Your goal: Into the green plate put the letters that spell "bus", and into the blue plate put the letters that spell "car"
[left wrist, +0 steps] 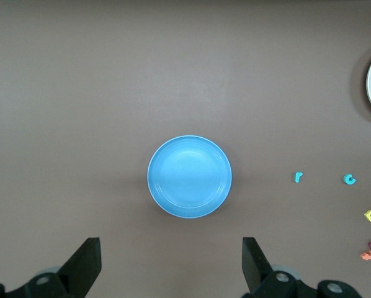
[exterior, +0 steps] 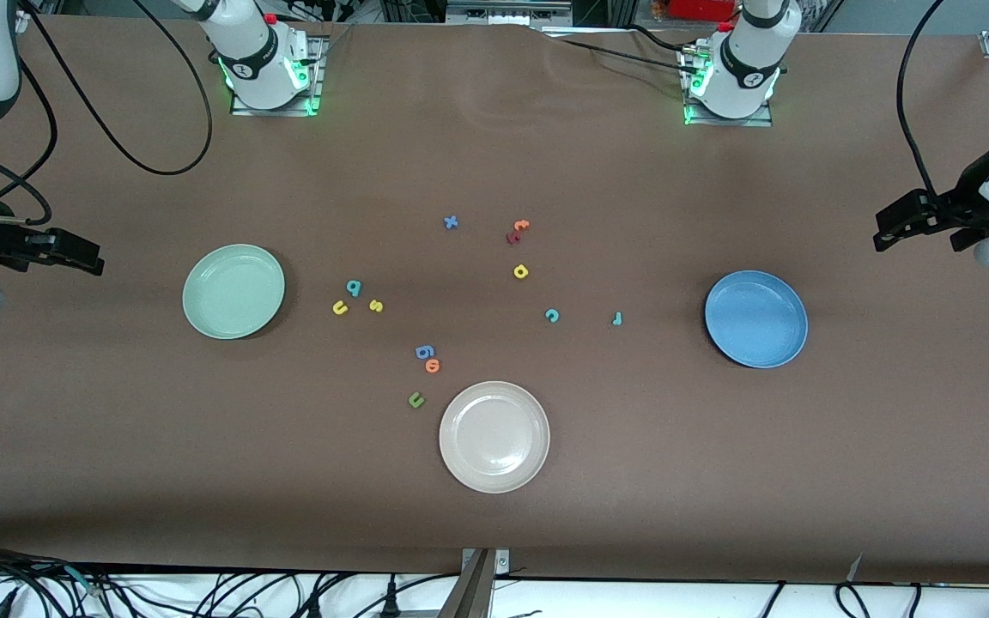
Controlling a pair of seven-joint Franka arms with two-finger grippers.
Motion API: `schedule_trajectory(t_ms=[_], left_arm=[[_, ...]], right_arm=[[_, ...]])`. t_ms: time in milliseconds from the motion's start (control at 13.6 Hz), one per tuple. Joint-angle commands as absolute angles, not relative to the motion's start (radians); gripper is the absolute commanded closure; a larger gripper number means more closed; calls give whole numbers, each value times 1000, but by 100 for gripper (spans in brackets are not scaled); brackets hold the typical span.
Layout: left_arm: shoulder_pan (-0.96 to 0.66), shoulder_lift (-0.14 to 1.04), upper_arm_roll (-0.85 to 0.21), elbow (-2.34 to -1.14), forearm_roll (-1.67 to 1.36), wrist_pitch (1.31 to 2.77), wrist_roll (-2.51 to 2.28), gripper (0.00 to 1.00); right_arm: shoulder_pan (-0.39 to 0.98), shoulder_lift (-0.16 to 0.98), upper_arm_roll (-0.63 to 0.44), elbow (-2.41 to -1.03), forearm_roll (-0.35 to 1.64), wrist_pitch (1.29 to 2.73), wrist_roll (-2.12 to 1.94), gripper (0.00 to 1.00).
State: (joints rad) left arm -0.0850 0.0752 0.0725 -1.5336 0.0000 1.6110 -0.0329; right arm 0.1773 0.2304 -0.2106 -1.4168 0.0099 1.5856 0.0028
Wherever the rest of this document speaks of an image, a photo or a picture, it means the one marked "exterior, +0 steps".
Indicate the green foam letter u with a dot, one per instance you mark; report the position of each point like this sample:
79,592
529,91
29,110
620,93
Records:
413,402

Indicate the metal table edge bracket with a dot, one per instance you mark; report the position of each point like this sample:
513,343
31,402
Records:
477,588

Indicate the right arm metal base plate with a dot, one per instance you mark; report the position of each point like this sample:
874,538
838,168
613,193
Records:
317,81

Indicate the red background object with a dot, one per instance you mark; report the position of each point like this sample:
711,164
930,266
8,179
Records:
700,9

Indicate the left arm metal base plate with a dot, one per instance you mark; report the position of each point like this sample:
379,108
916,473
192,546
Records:
726,122

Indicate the blue foam digit 6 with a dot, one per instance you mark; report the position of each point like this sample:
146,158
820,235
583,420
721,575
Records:
424,351

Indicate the grey metal box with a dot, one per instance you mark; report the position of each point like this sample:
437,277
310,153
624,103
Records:
507,13

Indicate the blue plate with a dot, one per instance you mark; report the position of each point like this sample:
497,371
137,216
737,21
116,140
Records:
756,319

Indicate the black power plug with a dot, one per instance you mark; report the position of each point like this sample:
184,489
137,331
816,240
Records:
390,605

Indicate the teal foam letter q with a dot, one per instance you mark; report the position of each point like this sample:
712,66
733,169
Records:
354,287

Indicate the light green plate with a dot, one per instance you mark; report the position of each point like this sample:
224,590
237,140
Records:
233,292

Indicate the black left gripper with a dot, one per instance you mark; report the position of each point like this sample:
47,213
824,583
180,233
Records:
963,200

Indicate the beige plate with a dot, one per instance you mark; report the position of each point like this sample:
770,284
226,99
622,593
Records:
494,437

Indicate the small white paper tag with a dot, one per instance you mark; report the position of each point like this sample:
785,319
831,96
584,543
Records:
856,568

